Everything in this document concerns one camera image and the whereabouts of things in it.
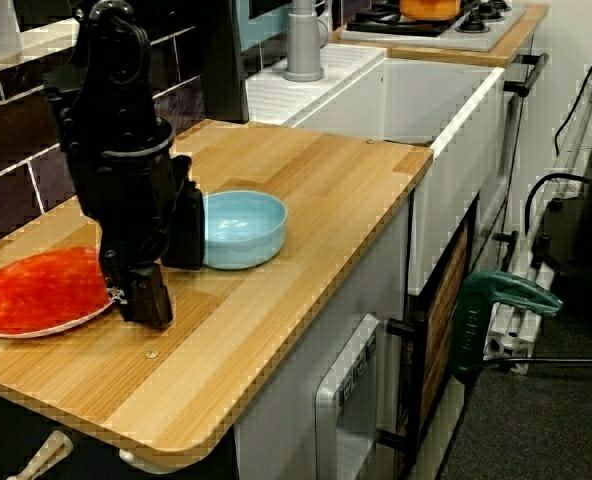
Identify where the white dishwasher front panel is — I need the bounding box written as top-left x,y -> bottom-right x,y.
313,312 -> 382,480

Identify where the cream shelf ledge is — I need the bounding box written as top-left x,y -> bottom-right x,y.
0,19 -> 83,79

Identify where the wooden slat cabinet door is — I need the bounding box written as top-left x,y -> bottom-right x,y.
395,199 -> 480,476

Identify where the silver aluminium frame rail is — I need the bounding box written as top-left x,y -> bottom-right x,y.
483,64 -> 592,376

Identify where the dark upright shelf post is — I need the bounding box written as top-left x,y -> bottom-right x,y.
195,0 -> 250,124

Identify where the white sink unit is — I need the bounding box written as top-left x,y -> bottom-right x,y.
245,42 -> 507,296

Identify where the red orange plate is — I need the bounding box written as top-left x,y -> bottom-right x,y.
0,246 -> 115,340

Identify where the grey faucet base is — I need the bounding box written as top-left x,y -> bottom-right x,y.
283,0 -> 331,83

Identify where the cream wooden handle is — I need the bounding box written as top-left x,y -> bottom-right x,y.
5,429 -> 75,480

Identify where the green clamp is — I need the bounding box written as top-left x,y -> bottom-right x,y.
448,269 -> 565,386

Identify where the grey stove top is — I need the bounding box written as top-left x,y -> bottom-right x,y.
339,0 -> 527,53

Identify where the thin black cable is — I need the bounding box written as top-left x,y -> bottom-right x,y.
553,0 -> 592,156

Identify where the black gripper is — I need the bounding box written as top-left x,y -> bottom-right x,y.
75,143 -> 208,330

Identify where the light blue bowl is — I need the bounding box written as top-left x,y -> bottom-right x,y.
200,190 -> 288,270

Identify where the black oven door handle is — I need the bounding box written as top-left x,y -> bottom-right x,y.
503,52 -> 550,99

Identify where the orange pot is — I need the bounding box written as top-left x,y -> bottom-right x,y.
398,0 -> 462,22

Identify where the thick black cable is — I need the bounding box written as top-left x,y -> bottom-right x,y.
523,172 -> 592,241

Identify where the black stove grate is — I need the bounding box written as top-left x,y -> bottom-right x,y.
345,0 -> 482,37

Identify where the white hook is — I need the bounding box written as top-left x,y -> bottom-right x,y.
118,447 -> 177,475

